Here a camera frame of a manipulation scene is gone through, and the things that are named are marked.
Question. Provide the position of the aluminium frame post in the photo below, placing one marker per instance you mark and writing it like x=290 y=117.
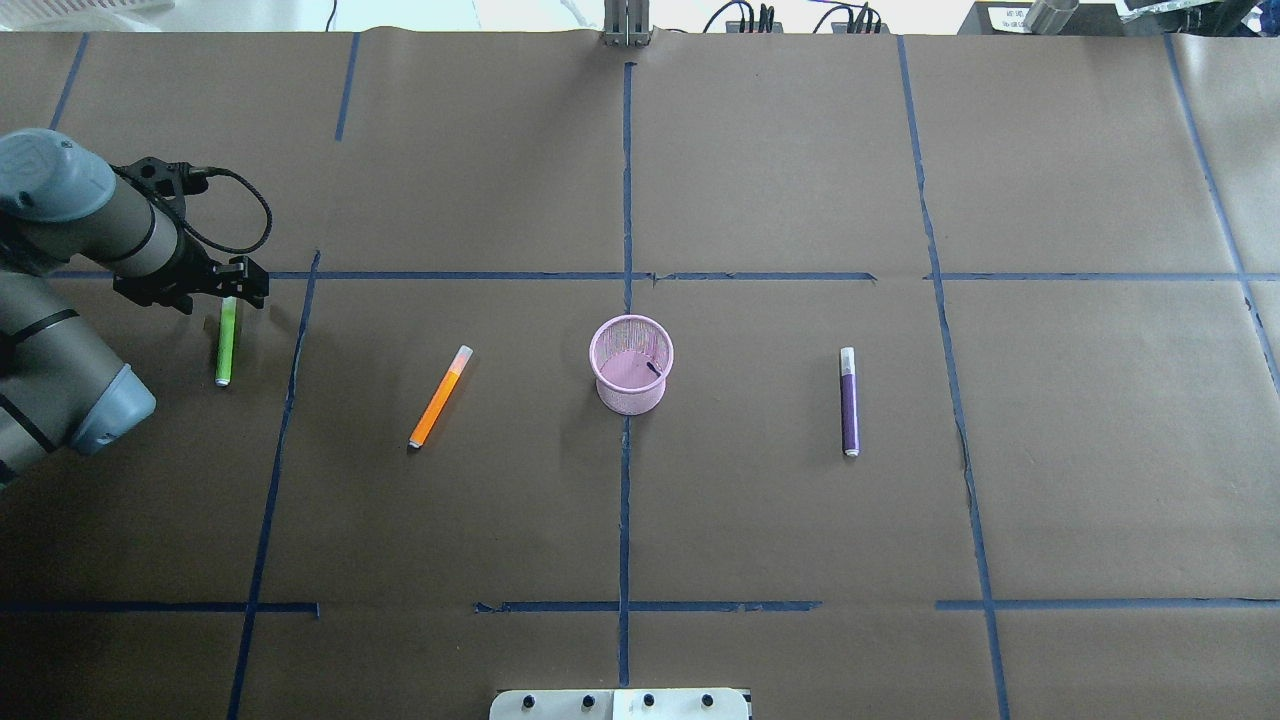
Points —
x=626 y=23

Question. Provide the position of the white mounting pole with base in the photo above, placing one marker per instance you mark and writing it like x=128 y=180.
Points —
x=623 y=703

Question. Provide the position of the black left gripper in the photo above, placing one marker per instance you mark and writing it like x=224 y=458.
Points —
x=172 y=286

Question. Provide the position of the pink mesh pen holder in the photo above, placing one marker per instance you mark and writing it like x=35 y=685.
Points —
x=631 y=356

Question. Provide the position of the purple highlighter pen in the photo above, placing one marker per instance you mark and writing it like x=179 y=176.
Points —
x=851 y=442

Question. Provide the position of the orange highlighter pen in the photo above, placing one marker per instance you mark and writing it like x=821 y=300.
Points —
x=436 y=405

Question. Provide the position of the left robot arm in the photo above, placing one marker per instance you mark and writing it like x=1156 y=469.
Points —
x=63 y=386

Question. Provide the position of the green highlighter pen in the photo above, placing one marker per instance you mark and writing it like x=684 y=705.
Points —
x=227 y=332

